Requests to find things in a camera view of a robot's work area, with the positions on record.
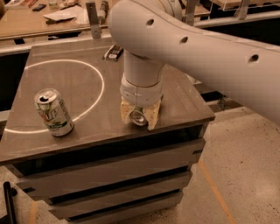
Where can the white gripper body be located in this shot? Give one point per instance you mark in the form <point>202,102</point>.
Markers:
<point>142,94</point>

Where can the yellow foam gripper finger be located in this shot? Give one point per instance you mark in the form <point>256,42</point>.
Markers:
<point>151,114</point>
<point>126,110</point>

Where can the green soda can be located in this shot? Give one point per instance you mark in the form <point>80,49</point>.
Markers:
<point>137,117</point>

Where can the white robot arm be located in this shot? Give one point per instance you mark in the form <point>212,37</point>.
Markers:
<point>247,71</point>

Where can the white 7up can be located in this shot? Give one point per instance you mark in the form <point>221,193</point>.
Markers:
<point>52,109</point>

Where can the black snack bar packet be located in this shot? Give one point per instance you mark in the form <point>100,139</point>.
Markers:
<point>113,53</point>

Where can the grey drawer cabinet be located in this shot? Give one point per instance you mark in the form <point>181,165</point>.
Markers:
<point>104,170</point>

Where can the white papers on desk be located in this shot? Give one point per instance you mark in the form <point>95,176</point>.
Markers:
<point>77,13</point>

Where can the black phone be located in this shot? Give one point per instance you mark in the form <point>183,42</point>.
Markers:
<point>40,7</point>

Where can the wooden background desk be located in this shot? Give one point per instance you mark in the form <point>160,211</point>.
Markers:
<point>26,23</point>

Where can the black stand leg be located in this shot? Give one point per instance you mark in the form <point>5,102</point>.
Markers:
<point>9,194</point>

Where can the metal bracket post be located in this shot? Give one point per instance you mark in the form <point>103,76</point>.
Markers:
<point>93,20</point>

